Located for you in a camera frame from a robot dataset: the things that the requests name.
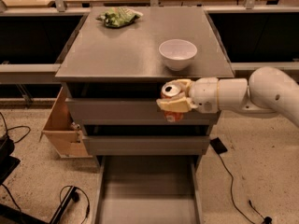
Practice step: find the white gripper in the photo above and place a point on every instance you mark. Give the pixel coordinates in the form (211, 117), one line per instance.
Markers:
(204, 93)

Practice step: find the green chip bag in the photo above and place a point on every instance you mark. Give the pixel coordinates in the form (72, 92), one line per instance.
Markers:
(118, 17)

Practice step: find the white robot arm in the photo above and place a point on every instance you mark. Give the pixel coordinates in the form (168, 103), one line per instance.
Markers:
(267, 92)

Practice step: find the white bowl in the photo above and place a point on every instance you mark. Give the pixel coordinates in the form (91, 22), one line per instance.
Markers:
(177, 54)

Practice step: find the grey top drawer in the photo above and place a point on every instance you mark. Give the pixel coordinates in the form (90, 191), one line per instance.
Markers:
(129, 112)

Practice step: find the red coke can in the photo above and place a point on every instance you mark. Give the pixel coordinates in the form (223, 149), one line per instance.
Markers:
(169, 91)

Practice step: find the grey middle drawer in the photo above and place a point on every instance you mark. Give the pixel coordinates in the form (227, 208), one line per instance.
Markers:
(146, 145)

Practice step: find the grey drawer cabinet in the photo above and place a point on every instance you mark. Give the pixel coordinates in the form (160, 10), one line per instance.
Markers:
(138, 90)

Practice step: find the grey metal rail frame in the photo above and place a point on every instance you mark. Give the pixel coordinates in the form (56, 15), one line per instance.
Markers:
(31, 72)

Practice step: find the black power adapter with cable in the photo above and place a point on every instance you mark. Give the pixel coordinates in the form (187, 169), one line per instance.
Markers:
(219, 149)

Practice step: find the cardboard box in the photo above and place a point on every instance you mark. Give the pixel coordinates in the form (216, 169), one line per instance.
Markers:
(64, 135)

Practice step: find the grey open bottom drawer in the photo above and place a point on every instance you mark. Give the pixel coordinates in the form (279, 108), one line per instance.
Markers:
(147, 190)

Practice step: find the black equipment at left edge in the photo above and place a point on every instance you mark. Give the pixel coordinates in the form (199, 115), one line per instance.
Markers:
(7, 162)

